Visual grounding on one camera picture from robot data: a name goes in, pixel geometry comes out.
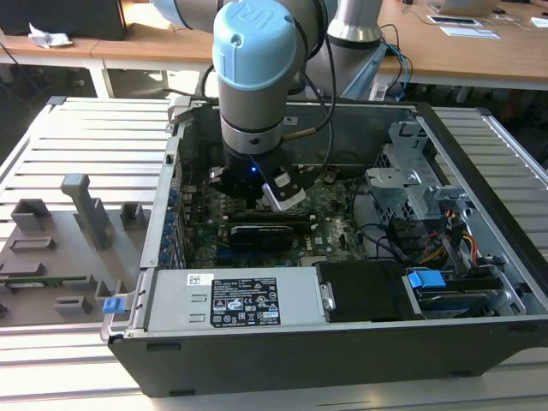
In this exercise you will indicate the black plastic shroud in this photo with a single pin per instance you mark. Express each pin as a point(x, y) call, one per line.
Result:
point(364, 291)

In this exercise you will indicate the green motherboard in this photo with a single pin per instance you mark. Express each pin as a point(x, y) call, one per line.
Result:
point(325, 240)

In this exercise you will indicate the blue expansion slot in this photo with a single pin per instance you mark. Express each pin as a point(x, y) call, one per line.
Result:
point(227, 256)

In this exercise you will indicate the crumpled white paper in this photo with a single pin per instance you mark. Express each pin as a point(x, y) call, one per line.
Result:
point(49, 38)

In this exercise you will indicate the silver laptop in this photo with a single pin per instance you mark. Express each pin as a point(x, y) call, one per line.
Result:
point(462, 5)

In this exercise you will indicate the grey parts rack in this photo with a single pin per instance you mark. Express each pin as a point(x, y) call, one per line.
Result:
point(64, 265)

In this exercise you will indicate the black PC case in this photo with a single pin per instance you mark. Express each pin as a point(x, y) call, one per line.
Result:
point(299, 364)

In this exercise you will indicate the white paper sheet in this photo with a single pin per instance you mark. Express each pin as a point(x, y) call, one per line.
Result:
point(540, 22)
point(468, 32)

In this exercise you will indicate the white framed tablet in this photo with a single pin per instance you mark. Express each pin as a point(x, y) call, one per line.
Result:
point(454, 20)

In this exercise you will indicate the grey power supply unit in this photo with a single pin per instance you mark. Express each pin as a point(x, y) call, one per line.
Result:
point(171, 299)

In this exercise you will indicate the CPU socket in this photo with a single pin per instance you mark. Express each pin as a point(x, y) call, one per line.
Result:
point(257, 210)

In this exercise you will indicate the blue disk carrier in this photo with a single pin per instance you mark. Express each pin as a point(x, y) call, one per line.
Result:
point(426, 280)

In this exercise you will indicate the metal drive cage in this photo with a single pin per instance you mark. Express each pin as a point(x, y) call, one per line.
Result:
point(385, 192)

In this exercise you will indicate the wooden desk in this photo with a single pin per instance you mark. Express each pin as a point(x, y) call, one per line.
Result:
point(150, 47)
point(471, 60)

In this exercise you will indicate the silver coin battery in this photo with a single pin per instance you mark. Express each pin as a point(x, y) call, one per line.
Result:
point(330, 177)

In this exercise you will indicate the blue case latch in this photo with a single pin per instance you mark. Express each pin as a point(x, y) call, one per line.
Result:
point(113, 306)

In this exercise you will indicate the black graphics card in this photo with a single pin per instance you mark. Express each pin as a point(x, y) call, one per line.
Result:
point(261, 237)

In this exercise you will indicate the green RAM stick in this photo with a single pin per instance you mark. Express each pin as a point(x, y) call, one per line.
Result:
point(51, 281)

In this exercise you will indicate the pale blue teach pendant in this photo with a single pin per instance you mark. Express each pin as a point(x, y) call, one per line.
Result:
point(364, 73)

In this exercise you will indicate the black monitor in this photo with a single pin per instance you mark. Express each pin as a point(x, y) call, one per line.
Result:
point(64, 17)

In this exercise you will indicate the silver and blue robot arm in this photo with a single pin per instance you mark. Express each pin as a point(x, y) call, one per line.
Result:
point(252, 85)

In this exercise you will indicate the black RAM slot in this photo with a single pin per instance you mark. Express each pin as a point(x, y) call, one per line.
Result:
point(257, 217)
point(269, 224)

